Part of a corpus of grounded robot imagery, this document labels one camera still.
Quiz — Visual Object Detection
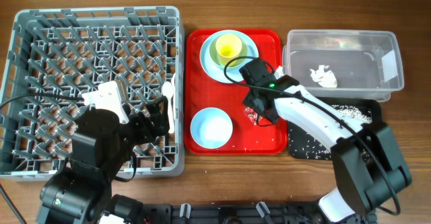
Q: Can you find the red snack wrapper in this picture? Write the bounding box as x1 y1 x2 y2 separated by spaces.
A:
244 107 261 125

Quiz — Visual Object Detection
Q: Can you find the white plastic spoon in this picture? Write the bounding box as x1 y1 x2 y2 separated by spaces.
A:
162 81 175 134

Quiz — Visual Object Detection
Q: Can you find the green bowl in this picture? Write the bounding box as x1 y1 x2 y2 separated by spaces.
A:
209 36 248 69

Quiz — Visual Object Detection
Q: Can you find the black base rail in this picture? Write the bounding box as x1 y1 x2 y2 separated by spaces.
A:
134 202 327 224

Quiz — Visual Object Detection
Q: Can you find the rice food waste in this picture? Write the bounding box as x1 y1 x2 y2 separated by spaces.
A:
332 105 372 123

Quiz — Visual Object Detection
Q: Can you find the red serving tray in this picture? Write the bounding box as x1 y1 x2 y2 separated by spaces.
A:
183 29 288 155

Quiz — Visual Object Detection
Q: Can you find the clear plastic bin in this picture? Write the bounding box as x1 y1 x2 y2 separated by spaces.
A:
283 30 405 102

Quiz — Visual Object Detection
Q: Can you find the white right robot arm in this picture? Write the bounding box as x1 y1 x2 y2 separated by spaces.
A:
239 58 412 223

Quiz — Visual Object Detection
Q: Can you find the grey dishwasher rack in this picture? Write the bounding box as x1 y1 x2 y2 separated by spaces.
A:
1 6 185 181

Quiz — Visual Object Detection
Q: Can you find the light blue plate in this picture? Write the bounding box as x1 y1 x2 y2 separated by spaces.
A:
199 30 259 83

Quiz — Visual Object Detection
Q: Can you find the white napkin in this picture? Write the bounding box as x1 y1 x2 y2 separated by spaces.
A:
310 65 337 88

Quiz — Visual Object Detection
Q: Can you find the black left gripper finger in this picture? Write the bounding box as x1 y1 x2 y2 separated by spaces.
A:
145 103 160 116
159 96 170 135

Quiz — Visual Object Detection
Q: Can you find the small light blue bowl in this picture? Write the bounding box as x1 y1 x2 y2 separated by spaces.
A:
190 107 233 149

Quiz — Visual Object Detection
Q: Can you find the black waste tray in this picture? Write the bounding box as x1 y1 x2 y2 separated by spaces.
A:
288 97 383 160

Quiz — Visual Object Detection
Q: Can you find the yellow cup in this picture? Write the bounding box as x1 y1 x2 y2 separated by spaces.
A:
215 34 242 67

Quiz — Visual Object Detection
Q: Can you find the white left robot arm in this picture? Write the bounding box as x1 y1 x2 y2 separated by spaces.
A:
36 97 169 223

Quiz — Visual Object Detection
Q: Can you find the white label on bin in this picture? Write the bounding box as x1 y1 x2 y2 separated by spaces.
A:
381 50 398 82

